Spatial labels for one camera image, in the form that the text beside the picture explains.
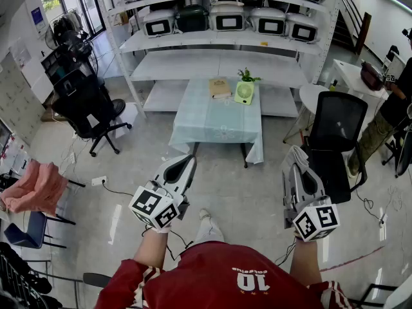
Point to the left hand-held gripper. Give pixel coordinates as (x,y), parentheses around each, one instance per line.
(151,204)

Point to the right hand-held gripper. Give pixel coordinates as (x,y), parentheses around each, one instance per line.
(317,220)

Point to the white wiping cloth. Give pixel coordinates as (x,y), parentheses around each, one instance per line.
(294,158)

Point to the green small desk fan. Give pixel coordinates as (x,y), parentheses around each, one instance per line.
(243,92)

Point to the person's left forearm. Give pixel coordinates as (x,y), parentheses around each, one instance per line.
(151,249)

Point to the person's right forearm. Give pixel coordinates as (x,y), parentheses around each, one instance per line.
(305,262)

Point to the white shoe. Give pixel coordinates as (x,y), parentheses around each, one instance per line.
(203,212)

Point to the light grey trousers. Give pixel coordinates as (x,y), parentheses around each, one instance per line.
(209,232)

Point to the black mesh chair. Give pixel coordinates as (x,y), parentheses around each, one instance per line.
(338,124)

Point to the white power strip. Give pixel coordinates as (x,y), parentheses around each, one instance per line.
(99,180)

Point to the round white side table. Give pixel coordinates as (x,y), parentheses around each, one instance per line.
(310,95)

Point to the tan hardcover book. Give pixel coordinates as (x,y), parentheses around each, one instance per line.
(219,88)

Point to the red jersey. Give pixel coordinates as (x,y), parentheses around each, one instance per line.
(209,278)

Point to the black office swivel chair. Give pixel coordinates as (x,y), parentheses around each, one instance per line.
(83,108)

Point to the white metal shelving unit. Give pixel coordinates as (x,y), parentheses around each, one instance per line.
(219,66)

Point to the potted green plant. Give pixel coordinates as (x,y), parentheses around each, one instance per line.
(247,75)

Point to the dark red pot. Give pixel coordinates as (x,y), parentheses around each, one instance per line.
(371,76)

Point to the pink cloth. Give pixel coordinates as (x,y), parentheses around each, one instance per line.
(35,188)

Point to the blue chair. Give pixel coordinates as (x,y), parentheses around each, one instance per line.
(30,230)

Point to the dark staircase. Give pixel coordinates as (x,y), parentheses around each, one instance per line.
(346,27)

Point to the clothes rack with garments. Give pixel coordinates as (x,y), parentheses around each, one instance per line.
(69,22)

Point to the glass entrance door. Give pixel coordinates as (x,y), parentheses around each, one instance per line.
(87,8)

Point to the black table frame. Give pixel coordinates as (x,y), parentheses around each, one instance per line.
(243,154)

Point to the black metal frame stand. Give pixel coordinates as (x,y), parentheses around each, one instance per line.
(370,290)

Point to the blue wall poster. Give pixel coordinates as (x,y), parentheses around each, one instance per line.
(37,18)

